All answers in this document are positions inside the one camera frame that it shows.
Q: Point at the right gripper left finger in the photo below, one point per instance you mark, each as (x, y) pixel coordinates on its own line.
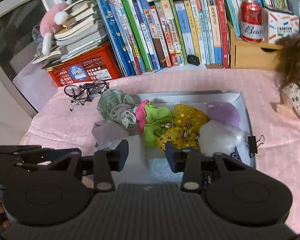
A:
(117, 157)

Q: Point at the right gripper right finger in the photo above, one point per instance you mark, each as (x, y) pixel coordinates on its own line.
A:
(176, 157)

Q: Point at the yellow sequin pouch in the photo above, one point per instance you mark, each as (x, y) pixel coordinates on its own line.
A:
(184, 130)

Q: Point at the light pink cloth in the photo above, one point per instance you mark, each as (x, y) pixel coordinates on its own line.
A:
(105, 132)

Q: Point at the white fluffy pompom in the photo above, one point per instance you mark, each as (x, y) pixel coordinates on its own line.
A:
(216, 137)

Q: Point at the pink green scrunchie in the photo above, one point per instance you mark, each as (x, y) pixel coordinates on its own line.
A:
(152, 121)

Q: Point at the green checked cloth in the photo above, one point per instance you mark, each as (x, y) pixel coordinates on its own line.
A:
(119, 107)

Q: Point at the purple fluffy ball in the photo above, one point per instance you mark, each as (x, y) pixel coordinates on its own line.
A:
(223, 112)

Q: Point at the dark blue brocade pouch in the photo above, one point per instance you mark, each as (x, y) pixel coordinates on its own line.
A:
(235, 154)

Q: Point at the white shallow box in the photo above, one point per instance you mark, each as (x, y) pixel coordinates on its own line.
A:
(138, 160)

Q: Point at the miniature black bicycle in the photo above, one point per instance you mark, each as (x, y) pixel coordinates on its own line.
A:
(85, 93)

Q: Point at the black binder clip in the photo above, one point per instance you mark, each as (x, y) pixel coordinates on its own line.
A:
(253, 144)

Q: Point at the red plastic crate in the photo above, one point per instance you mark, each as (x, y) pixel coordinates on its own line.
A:
(96, 64)

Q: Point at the pink tablecloth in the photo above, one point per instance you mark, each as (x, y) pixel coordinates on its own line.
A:
(279, 157)

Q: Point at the row of upright books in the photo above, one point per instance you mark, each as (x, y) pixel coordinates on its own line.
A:
(150, 35)

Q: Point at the grey plush toy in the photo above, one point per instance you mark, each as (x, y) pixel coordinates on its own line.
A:
(38, 40)

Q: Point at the stack of lying books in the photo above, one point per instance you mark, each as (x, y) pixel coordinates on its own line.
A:
(83, 31)

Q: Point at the small wooden drawer box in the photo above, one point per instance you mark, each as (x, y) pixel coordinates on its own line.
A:
(245, 55)

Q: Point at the pink plush rabbit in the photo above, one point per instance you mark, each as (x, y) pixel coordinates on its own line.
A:
(52, 23)

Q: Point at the brown-haired doll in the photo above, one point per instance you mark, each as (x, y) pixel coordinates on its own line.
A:
(289, 62)

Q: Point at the red beer can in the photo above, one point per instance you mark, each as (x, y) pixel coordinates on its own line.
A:
(251, 21)

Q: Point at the white tissue box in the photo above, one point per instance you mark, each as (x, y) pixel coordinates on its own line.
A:
(277, 25)

